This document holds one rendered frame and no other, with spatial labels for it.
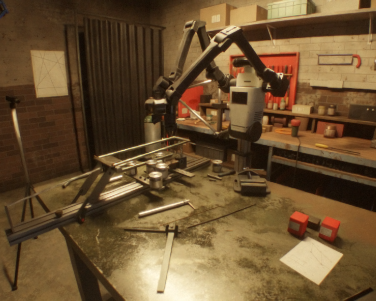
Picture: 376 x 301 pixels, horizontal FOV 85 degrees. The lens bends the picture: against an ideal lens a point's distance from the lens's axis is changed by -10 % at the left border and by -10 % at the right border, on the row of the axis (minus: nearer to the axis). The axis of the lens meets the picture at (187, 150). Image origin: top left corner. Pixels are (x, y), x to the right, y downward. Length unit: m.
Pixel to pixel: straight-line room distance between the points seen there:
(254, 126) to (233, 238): 1.09
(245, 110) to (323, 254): 1.14
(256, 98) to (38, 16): 2.90
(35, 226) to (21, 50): 2.87
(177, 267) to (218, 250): 0.12
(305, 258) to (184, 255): 0.31
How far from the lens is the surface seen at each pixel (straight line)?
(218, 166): 1.12
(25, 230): 0.79
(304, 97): 2.78
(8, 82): 3.41
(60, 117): 3.56
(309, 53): 2.79
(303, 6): 2.59
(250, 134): 1.65
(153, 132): 2.80
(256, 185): 0.92
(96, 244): 0.70
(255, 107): 1.62
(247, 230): 0.73
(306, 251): 0.71
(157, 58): 3.89
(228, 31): 1.26
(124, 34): 3.57
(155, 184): 0.85
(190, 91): 3.13
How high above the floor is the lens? 1.31
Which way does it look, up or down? 17 degrees down
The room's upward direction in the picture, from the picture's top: straight up
